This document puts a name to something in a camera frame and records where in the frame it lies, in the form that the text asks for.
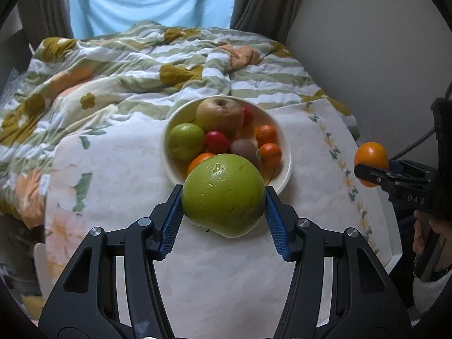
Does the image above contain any small mandarin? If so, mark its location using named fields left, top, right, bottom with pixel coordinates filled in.
left=257, top=143, right=283, bottom=168
left=256, top=125, right=278, bottom=146

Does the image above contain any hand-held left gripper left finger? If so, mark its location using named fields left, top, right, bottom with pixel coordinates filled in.
left=38, top=184, right=184, bottom=339

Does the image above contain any cream ceramic bowl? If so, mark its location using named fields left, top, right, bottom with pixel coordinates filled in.
left=162, top=95, right=294, bottom=195

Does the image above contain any large orange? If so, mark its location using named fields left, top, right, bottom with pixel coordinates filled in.
left=187, top=152, right=216, bottom=174
left=354, top=142, right=389, bottom=188

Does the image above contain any small green apple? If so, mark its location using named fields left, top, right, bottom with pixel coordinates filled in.
left=169, top=123, right=206, bottom=161

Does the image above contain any yellow-brown apple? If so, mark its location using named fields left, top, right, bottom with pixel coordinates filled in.
left=196, top=97, right=245, bottom=139

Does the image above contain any black cable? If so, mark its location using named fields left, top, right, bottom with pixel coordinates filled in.
left=390, top=81, right=452, bottom=159

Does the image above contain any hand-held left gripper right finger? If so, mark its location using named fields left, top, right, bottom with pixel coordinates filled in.
left=265, top=185, right=414, bottom=339

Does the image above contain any floral striped blanket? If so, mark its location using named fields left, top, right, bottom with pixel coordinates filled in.
left=0, top=19, right=361, bottom=230

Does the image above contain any person's right hand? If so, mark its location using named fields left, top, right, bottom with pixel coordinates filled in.
left=412, top=209, right=451, bottom=255

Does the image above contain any large green pomelo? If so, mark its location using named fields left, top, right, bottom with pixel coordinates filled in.
left=182, top=153, right=266, bottom=238

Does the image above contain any person's right forearm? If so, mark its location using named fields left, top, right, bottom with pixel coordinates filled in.
left=411, top=265, right=452, bottom=322

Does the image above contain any cream floral tablecloth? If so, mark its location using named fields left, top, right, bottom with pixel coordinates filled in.
left=44, top=99, right=385, bottom=339

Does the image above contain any blue sheer curtain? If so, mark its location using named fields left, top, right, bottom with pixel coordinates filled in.
left=67, top=0, right=241, bottom=39

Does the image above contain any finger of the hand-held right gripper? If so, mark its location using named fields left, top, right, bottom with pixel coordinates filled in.
left=354, top=162, right=429, bottom=190
left=388, top=159, right=430, bottom=176

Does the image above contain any grey patterned cushion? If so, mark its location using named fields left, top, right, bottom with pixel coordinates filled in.
left=0, top=67, right=27, bottom=110

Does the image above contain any brown kiwi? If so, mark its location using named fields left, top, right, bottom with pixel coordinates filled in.
left=230, top=139, right=262, bottom=166

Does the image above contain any grey-brown curtain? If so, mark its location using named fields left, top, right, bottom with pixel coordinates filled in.
left=229, top=0, right=304, bottom=43
left=18, top=0, right=73, bottom=39

